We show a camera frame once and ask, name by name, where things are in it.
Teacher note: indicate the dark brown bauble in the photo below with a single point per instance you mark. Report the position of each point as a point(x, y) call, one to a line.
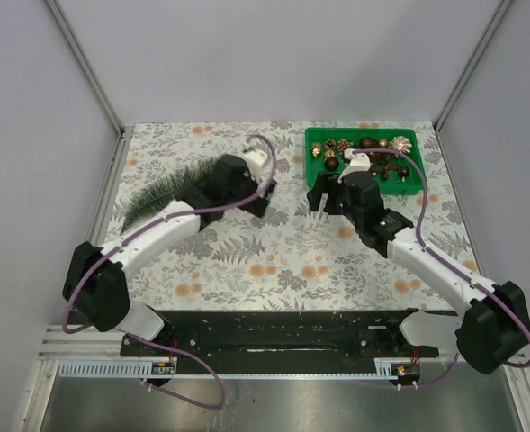
point(331, 164)

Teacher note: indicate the brown bauble in tray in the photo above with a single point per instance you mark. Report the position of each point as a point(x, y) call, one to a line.
point(368, 143)

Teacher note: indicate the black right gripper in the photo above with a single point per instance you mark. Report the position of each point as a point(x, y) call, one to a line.
point(325, 184)

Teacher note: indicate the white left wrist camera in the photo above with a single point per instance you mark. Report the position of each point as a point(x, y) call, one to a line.
point(255, 158)

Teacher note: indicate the floral paper mat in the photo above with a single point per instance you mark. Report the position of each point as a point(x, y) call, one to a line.
point(291, 259)

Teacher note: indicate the small dark bauble right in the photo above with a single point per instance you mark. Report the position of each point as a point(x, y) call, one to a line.
point(403, 171)

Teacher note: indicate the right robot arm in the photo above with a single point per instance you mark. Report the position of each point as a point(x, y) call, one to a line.
point(490, 322)

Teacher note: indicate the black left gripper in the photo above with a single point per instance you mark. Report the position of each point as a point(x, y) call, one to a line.
point(257, 206)

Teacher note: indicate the white slotted cable duct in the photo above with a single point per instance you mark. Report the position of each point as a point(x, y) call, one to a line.
point(110, 369)

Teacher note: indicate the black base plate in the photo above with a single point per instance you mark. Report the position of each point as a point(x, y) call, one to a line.
point(288, 344)

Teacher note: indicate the green plastic tray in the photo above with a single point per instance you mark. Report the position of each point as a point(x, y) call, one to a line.
point(328, 152)

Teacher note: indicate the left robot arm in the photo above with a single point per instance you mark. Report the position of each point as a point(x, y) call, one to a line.
point(167, 212)

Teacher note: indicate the small green christmas tree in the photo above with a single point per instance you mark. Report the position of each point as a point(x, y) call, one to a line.
point(155, 196)

